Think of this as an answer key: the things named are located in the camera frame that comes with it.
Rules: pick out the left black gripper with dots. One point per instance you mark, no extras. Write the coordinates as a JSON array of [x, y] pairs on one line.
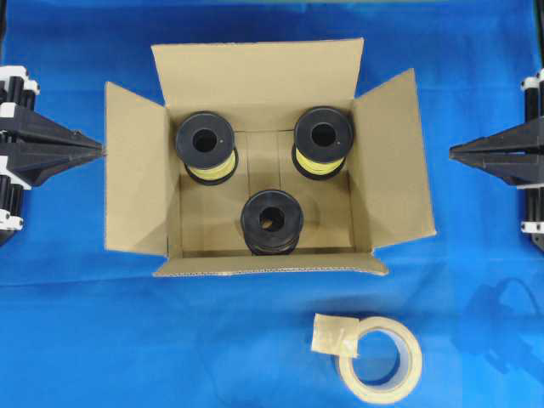
[[29, 165]]

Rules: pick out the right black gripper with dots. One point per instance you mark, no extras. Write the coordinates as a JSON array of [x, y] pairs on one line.
[[516, 169]]

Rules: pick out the brown cardboard box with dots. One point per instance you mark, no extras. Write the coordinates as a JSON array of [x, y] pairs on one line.
[[380, 198]]

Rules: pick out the blue table cloth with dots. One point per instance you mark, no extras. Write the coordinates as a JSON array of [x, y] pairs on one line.
[[84, 327]]

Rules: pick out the black spool front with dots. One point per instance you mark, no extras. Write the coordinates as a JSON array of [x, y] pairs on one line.
[[271, 223]]

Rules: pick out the beige packing tape roll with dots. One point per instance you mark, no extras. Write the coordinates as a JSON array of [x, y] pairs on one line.
[[378, 359]]

